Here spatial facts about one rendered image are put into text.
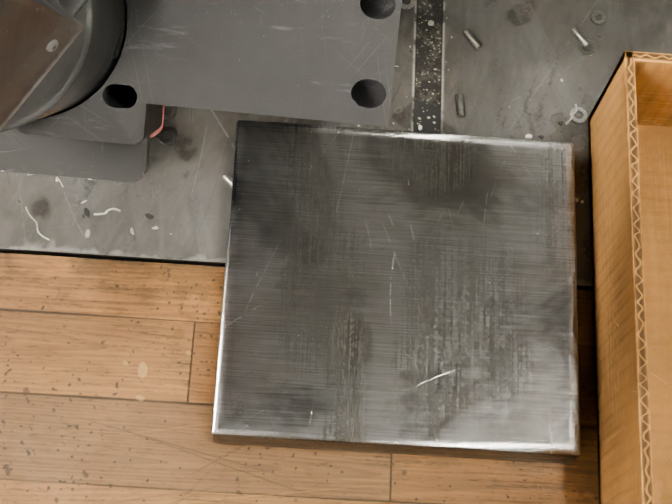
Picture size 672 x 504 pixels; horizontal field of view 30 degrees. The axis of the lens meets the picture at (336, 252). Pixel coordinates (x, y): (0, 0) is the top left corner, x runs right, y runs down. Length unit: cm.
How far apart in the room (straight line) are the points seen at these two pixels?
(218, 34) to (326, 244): 26
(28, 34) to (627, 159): 38
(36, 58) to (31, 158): 15
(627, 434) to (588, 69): 22
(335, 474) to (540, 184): 17
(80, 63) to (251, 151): 32
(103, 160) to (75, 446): 22
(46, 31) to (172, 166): 38
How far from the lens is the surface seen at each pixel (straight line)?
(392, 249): 61
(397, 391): 59
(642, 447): 55
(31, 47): 27
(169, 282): 62
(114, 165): 41
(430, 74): 67
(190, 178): 64
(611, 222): 61
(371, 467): 60
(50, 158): 42
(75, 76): 31
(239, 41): 36
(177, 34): 36
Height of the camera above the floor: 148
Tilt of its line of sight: 69 degrees down
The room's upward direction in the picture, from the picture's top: 9 degrees clockwise
